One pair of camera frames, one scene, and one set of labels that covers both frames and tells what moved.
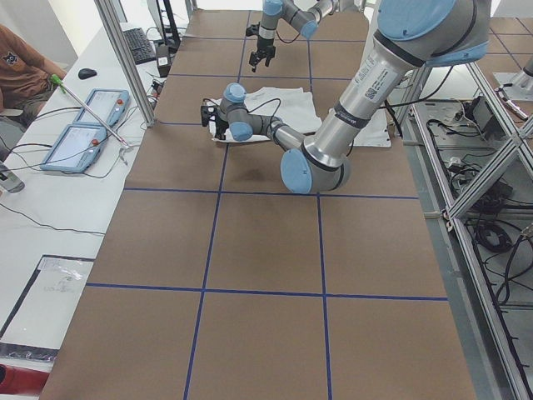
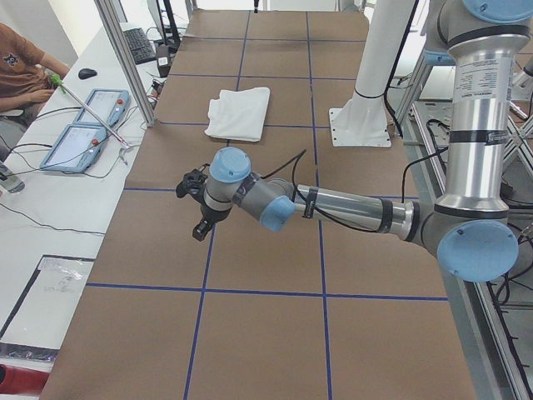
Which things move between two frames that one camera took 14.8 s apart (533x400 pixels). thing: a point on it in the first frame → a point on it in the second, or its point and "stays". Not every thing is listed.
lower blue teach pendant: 76,148 stays
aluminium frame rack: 471,155 stays
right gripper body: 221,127 → 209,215
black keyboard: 140,47 stays
